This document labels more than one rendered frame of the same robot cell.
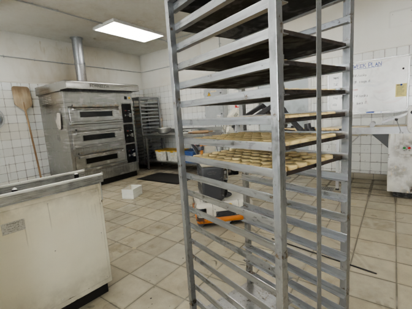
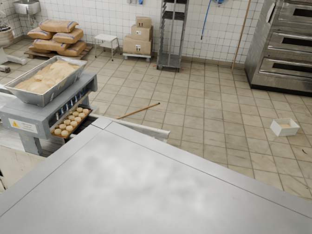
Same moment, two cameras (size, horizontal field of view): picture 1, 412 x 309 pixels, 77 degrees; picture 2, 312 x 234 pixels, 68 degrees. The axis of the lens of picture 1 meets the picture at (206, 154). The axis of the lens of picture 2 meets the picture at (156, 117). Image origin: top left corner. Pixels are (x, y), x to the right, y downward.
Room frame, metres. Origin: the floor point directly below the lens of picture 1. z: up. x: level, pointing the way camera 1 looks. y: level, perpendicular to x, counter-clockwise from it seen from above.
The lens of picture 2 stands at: (1.24, -0.23, 2.10)
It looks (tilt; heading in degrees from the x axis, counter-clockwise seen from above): 36 degrees down; 61
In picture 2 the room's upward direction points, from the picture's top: 5 degrees clockwise
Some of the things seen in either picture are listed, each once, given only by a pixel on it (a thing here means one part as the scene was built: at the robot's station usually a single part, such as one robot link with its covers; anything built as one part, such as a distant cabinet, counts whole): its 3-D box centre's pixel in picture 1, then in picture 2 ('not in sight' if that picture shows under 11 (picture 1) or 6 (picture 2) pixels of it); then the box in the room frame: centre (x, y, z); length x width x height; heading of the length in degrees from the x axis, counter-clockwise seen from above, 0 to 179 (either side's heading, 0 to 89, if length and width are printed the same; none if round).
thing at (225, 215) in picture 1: (221, 203); not in sight; (3.11, -0.15, 0.16); 0.67 x 0.64 x 0.25; 97
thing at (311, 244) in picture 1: (284, 234); not in sight; (1.32, -0.39, 0.60); 0.64 x 0.03 x 0.03; 36
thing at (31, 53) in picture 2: not in sight; (60, 52); (1.64, 5.14, 0.06); 1.20 x 0.80 x 0.11; 146
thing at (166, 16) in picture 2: not in sight; (174, 15); (3.70, 3.86, 1.05); 0.60 x 0.40 x 0.01; 57
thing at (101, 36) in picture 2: not in sight; (107, 46); (2.62, 4.76, 0.23); 0.45 x 0.45 x 0.46; 46
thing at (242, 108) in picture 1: (244, 160); not in sight; (1.58, -0.24, 0.97); 0.03 x 0.03 x 1.70; 36
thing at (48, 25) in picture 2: not in sight; (58, 25); (1.70, 5.13, 0.62); 0.72 x 0.42 x 0.17; 150
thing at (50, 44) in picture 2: not in sight; (53, 43); (1.52, 4.96, 0.32); 0.72 x 0.42 x 0.17; 148
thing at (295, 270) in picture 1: (285, 265); not in sight; (1.32, -0.39, 0.42); 0.64 x 0.03 x 0.03; 36
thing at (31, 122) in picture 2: not in sight; (58, 107); (1.27, 1.45, 1.01); 0.72 x 0.33 x 0.34; 48
